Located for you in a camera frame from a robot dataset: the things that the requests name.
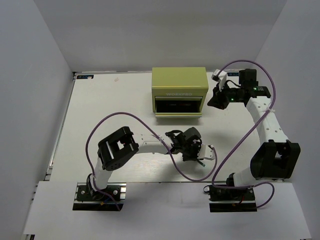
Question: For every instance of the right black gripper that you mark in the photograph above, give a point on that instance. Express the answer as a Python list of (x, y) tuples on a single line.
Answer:
[(218, 100)]

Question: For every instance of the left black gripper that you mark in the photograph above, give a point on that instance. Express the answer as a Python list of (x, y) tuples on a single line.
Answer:
[(197, 146)]

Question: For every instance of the green metal drawer chest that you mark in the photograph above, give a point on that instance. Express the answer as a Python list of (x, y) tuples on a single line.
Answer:
[(178, 84)]

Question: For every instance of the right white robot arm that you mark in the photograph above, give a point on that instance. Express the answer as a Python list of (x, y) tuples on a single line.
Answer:
[(277, 156)]

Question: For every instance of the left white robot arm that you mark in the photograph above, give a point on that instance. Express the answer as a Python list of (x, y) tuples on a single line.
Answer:
[(115, 150)]

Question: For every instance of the right blue table label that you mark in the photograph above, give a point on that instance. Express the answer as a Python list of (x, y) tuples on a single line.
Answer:
[(232, 74)]

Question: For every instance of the blue table label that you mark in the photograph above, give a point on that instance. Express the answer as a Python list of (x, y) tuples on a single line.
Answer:
[(85, 77), (232, 74)]

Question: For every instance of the left blue table label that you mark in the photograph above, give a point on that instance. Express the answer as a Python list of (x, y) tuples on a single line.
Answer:
[(85, 77)]

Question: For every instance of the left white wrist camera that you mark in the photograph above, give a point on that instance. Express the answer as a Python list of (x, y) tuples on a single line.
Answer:
[(206, 152)]

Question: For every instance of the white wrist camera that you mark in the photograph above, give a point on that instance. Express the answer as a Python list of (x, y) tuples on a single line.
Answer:
[(219, 76), (206, 152)]

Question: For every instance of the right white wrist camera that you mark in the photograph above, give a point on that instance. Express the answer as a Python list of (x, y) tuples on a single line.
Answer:
[(219, 76)]

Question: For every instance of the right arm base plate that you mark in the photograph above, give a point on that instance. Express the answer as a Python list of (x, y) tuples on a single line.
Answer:
[(223, 200)]

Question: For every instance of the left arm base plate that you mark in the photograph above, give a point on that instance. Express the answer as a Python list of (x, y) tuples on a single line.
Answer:
[(84, 201)]

